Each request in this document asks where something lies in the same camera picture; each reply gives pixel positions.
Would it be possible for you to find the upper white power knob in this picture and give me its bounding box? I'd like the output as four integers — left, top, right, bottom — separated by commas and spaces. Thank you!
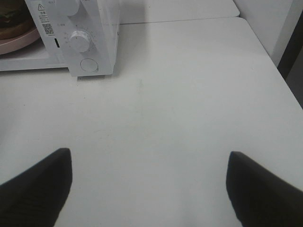
67, 0, 80, 16

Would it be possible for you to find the warning label sticker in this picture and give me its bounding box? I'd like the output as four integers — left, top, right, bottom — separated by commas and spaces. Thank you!
37, 1, 55, 36

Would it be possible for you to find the white microwave oven body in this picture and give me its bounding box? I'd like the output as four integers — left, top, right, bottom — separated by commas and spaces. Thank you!
0, 0, 120, 77

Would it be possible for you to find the round door release button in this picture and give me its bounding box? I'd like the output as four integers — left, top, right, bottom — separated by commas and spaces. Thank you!
80, 59, 98, 72

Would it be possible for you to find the lower white timer knob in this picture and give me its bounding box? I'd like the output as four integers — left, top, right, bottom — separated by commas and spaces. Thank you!
69, 30, 91, 53

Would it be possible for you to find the pink plate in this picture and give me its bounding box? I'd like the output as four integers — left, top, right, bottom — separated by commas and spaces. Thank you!
0, 28, 40, 55

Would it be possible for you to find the burger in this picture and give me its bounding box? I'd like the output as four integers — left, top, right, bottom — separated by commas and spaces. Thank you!
0, 0, 34, 40

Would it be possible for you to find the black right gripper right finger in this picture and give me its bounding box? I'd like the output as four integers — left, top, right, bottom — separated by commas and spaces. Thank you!
226, 151, 303, 227

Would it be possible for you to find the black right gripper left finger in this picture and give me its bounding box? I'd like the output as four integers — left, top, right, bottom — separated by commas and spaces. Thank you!
0, 148, 72, 227

